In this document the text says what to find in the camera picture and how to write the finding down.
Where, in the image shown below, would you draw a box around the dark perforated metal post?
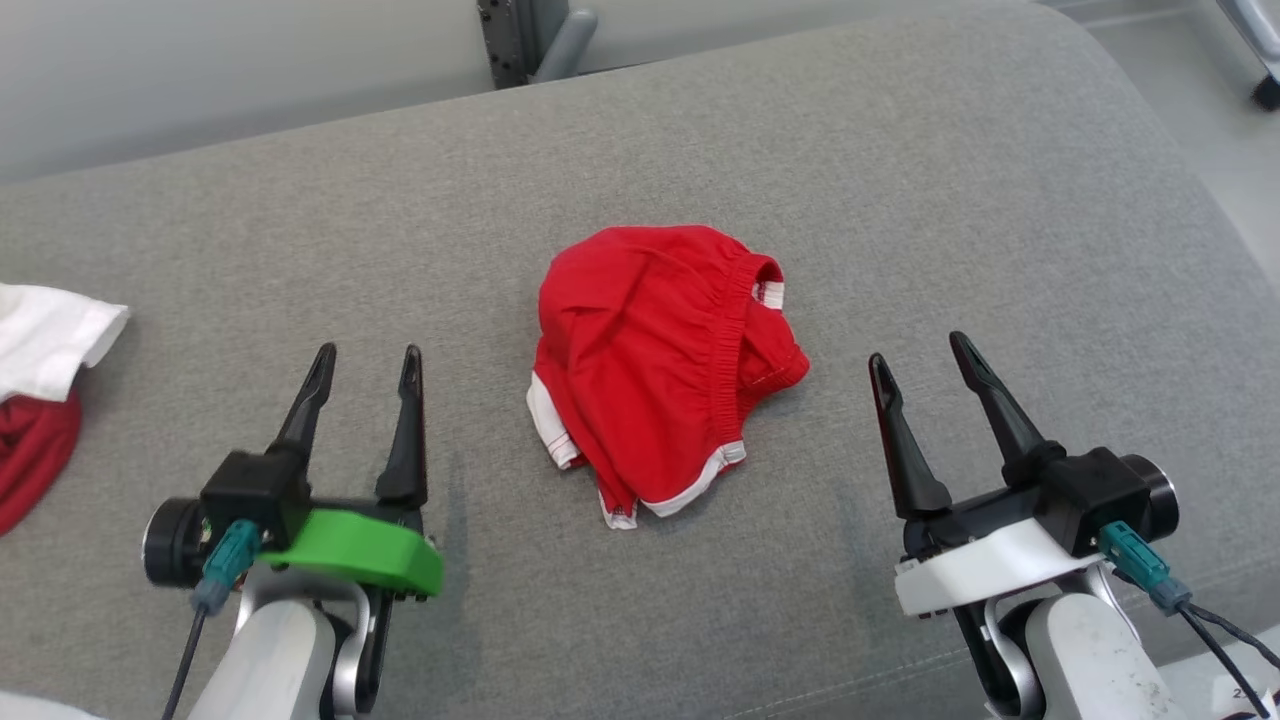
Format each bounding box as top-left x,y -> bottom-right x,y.
477,0 -> 543,89

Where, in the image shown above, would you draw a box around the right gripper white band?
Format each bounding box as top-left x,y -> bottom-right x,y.
868,331 -> 1111,617

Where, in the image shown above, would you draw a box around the left arm cable teal plug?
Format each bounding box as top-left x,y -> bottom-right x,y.
160,518 -> 263,720

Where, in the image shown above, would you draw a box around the red shorts with white trim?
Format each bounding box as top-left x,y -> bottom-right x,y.
527,225 -> 811,530

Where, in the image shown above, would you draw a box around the red Bulls jersey white sleeves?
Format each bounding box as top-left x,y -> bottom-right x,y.
0,283 -> 131,536

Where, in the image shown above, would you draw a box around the grey leg with black caster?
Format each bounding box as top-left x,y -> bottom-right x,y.
1215,0 -> 1280,111

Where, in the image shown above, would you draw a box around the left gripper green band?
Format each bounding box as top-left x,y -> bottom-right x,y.
260,342 -> 444,601

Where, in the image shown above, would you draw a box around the white cable label tag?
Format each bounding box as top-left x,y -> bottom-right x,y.
1228,678 -> 1279,717

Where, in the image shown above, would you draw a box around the grey metal tube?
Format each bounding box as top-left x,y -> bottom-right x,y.
530,8 -> 599,83

